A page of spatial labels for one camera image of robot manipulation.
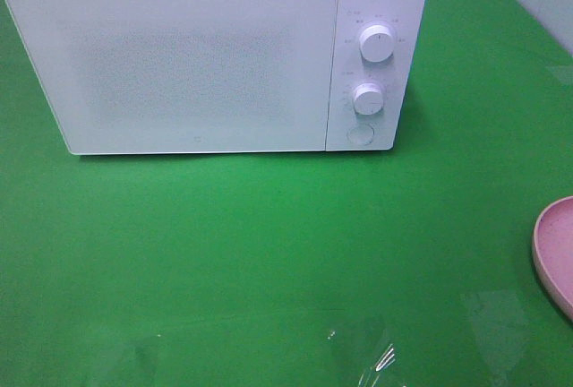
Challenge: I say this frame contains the white microwave oven body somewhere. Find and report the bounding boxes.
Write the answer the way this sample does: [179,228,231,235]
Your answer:
[7,0,430,153]

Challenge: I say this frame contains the round white door-release button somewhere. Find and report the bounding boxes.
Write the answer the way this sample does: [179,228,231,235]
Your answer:
[346,124,375,146]

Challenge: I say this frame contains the upper white microwave knob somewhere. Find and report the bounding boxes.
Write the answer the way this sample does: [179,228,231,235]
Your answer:
[359,23,397,63]

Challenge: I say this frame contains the lower white microwave knob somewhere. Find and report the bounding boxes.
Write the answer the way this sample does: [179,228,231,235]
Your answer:
[353,82,385,116]

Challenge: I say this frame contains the pink round plate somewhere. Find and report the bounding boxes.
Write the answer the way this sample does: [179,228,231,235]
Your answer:
[532,196,572,321]

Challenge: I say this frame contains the white microwave door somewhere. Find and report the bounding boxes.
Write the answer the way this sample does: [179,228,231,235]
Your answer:
[6,0,337,155]

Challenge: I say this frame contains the white microwave knob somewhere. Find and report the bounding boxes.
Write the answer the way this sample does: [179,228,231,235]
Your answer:
[359,23,397,63]
[353,82,385,116]

